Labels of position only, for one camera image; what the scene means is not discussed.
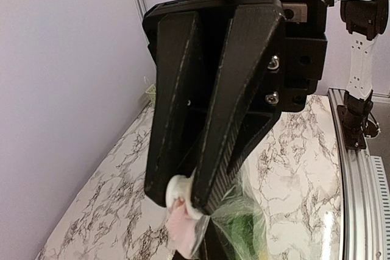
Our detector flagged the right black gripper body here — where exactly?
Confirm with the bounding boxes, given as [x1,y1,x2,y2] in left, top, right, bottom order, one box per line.
[143,0,327,112]

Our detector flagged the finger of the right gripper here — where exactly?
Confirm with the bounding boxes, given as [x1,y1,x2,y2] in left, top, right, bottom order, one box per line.
[191,0,285,214]
[144,12,200,207]

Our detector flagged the fake bok choy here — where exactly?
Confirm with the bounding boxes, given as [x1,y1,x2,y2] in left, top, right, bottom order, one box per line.
[213,193,269,259]

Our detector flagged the clear zip top bag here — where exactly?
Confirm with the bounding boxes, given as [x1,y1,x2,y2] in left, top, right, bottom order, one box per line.
[165,167,269,259]

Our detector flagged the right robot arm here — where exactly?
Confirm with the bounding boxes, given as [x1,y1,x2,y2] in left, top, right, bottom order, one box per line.
[143,0,389,215]

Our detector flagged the pale green plastic basket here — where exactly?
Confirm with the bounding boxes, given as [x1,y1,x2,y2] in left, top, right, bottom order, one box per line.
[145,84,157,107]

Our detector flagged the front aluminium rail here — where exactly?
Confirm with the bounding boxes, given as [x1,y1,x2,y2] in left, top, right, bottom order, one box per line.
[328,88,389,259]

